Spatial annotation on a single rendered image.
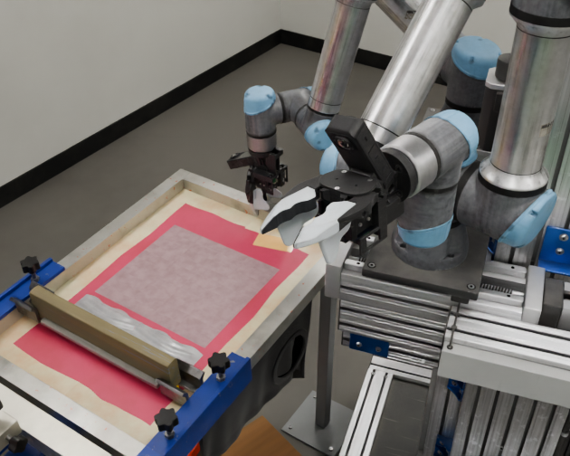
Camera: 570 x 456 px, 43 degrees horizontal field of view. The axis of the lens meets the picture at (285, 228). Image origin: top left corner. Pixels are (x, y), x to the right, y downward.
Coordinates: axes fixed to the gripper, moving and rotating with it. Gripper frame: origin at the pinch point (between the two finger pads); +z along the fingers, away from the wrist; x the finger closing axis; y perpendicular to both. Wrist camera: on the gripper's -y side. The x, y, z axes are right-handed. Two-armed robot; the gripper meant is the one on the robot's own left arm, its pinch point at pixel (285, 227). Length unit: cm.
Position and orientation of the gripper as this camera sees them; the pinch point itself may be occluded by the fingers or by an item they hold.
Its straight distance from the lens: 79.3
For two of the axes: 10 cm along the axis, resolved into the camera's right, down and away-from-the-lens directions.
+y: 1.0, 8.5, 5.2
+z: -6.9, 4.4, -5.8
